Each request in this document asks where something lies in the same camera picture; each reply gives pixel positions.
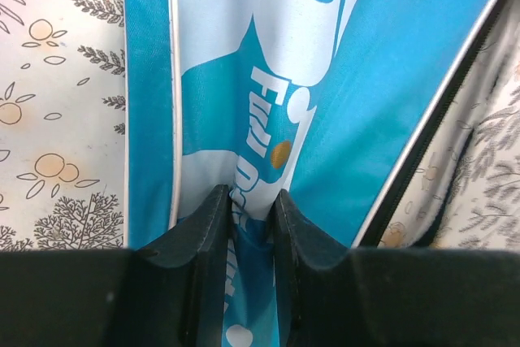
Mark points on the blue racket bag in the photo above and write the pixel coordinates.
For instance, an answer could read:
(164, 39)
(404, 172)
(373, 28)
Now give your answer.
(456, 185)

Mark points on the floral tablecloth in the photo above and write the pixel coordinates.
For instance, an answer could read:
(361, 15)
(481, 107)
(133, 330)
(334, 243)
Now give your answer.
(119, 116)

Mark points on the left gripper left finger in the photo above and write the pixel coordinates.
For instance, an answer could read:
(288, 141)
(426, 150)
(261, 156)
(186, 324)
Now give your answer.
(122, 294)

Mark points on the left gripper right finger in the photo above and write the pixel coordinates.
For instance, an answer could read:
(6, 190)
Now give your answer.
(330, 295)

